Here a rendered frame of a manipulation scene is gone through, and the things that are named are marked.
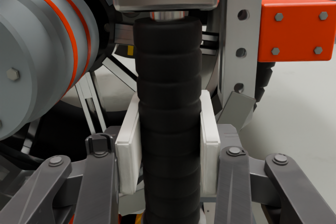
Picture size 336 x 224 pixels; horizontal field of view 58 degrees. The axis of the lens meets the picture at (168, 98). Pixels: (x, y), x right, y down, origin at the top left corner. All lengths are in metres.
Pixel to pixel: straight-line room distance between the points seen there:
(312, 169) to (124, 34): 1.40
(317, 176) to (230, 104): 1.32
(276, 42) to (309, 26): 0.04
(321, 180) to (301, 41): 1.31
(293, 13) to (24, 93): 0.29
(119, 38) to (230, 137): 0.35
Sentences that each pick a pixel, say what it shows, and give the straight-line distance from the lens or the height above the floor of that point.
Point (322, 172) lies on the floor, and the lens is 1.72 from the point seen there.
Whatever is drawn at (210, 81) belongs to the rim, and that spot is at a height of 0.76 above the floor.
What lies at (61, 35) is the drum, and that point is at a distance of 0.30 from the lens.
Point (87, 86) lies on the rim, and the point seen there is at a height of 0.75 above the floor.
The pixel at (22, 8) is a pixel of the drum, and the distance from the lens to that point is 0.29.
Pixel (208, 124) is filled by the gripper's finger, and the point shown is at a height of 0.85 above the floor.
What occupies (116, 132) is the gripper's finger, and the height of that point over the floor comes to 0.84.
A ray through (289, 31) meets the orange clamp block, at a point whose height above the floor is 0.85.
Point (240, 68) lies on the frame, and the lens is 0.39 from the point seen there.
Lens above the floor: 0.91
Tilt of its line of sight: 21 degrees down
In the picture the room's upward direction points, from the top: 2 degrees counter-clockwise
